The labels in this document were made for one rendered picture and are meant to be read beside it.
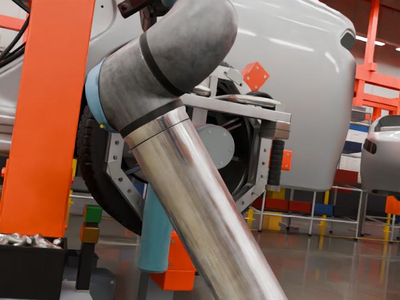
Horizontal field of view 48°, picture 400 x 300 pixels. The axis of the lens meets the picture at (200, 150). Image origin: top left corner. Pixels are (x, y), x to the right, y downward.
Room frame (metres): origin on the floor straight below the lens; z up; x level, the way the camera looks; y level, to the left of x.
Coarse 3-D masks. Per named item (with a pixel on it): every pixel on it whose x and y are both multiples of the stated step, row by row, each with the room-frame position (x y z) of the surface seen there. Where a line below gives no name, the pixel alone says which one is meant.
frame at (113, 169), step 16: (224, 80) 1.49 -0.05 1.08; (240, 80) 1.48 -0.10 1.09; (256, 128) 1.56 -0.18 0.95; (112, 144) 1.33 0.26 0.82; (256, 144) 1.56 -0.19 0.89; (112, 160) 1.33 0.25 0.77; (256, 160) 1.53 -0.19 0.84; (112, 176) 1.33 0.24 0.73; (256, 176) 1.52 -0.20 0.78; (128, 192) 1.40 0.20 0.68; (240, 192) 1.55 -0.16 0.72; (256, 192) 1.52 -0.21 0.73; (240, 208) 1.50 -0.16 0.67
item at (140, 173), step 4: (124, 160) 1.94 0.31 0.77; (128, 160) 1.93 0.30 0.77; (132, 160) 1.93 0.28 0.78; (136, 160) 1.94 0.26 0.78; (128, 164) 1.93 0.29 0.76; (132, 164) 1.93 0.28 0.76; (136, 172) 1.94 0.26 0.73; (140, 172) 1.95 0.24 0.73; (136, 176) 1.97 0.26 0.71; (140, 176) 1.95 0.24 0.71; (144, 176) 1.96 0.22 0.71; (144, 180) 1.98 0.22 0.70
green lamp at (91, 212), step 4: (84, 208) 1.13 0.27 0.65; (88, 208) 1.10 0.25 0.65; (92, 208) 1.11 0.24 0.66; (96, 208) 1.11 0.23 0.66; (100, 208) 1.11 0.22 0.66; (84, 212) 1.12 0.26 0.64; (88, 212) 1.10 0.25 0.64; (92, 212) 1.11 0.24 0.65; (96, 212) 1.11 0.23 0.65; (100, 212) 1.11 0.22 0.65; (84, 216) 1.12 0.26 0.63; (88, 216) 1.10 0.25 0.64; (92, 216) 1.11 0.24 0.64; (96, 216) 1.11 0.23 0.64; (100, 216) 1.11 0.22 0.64; (84, 220) 1.11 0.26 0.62; (88, 220) 1.10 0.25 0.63; (92, 220) 1.11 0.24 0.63; (96, 220) 1.11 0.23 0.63; (100, 220) 1.12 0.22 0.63
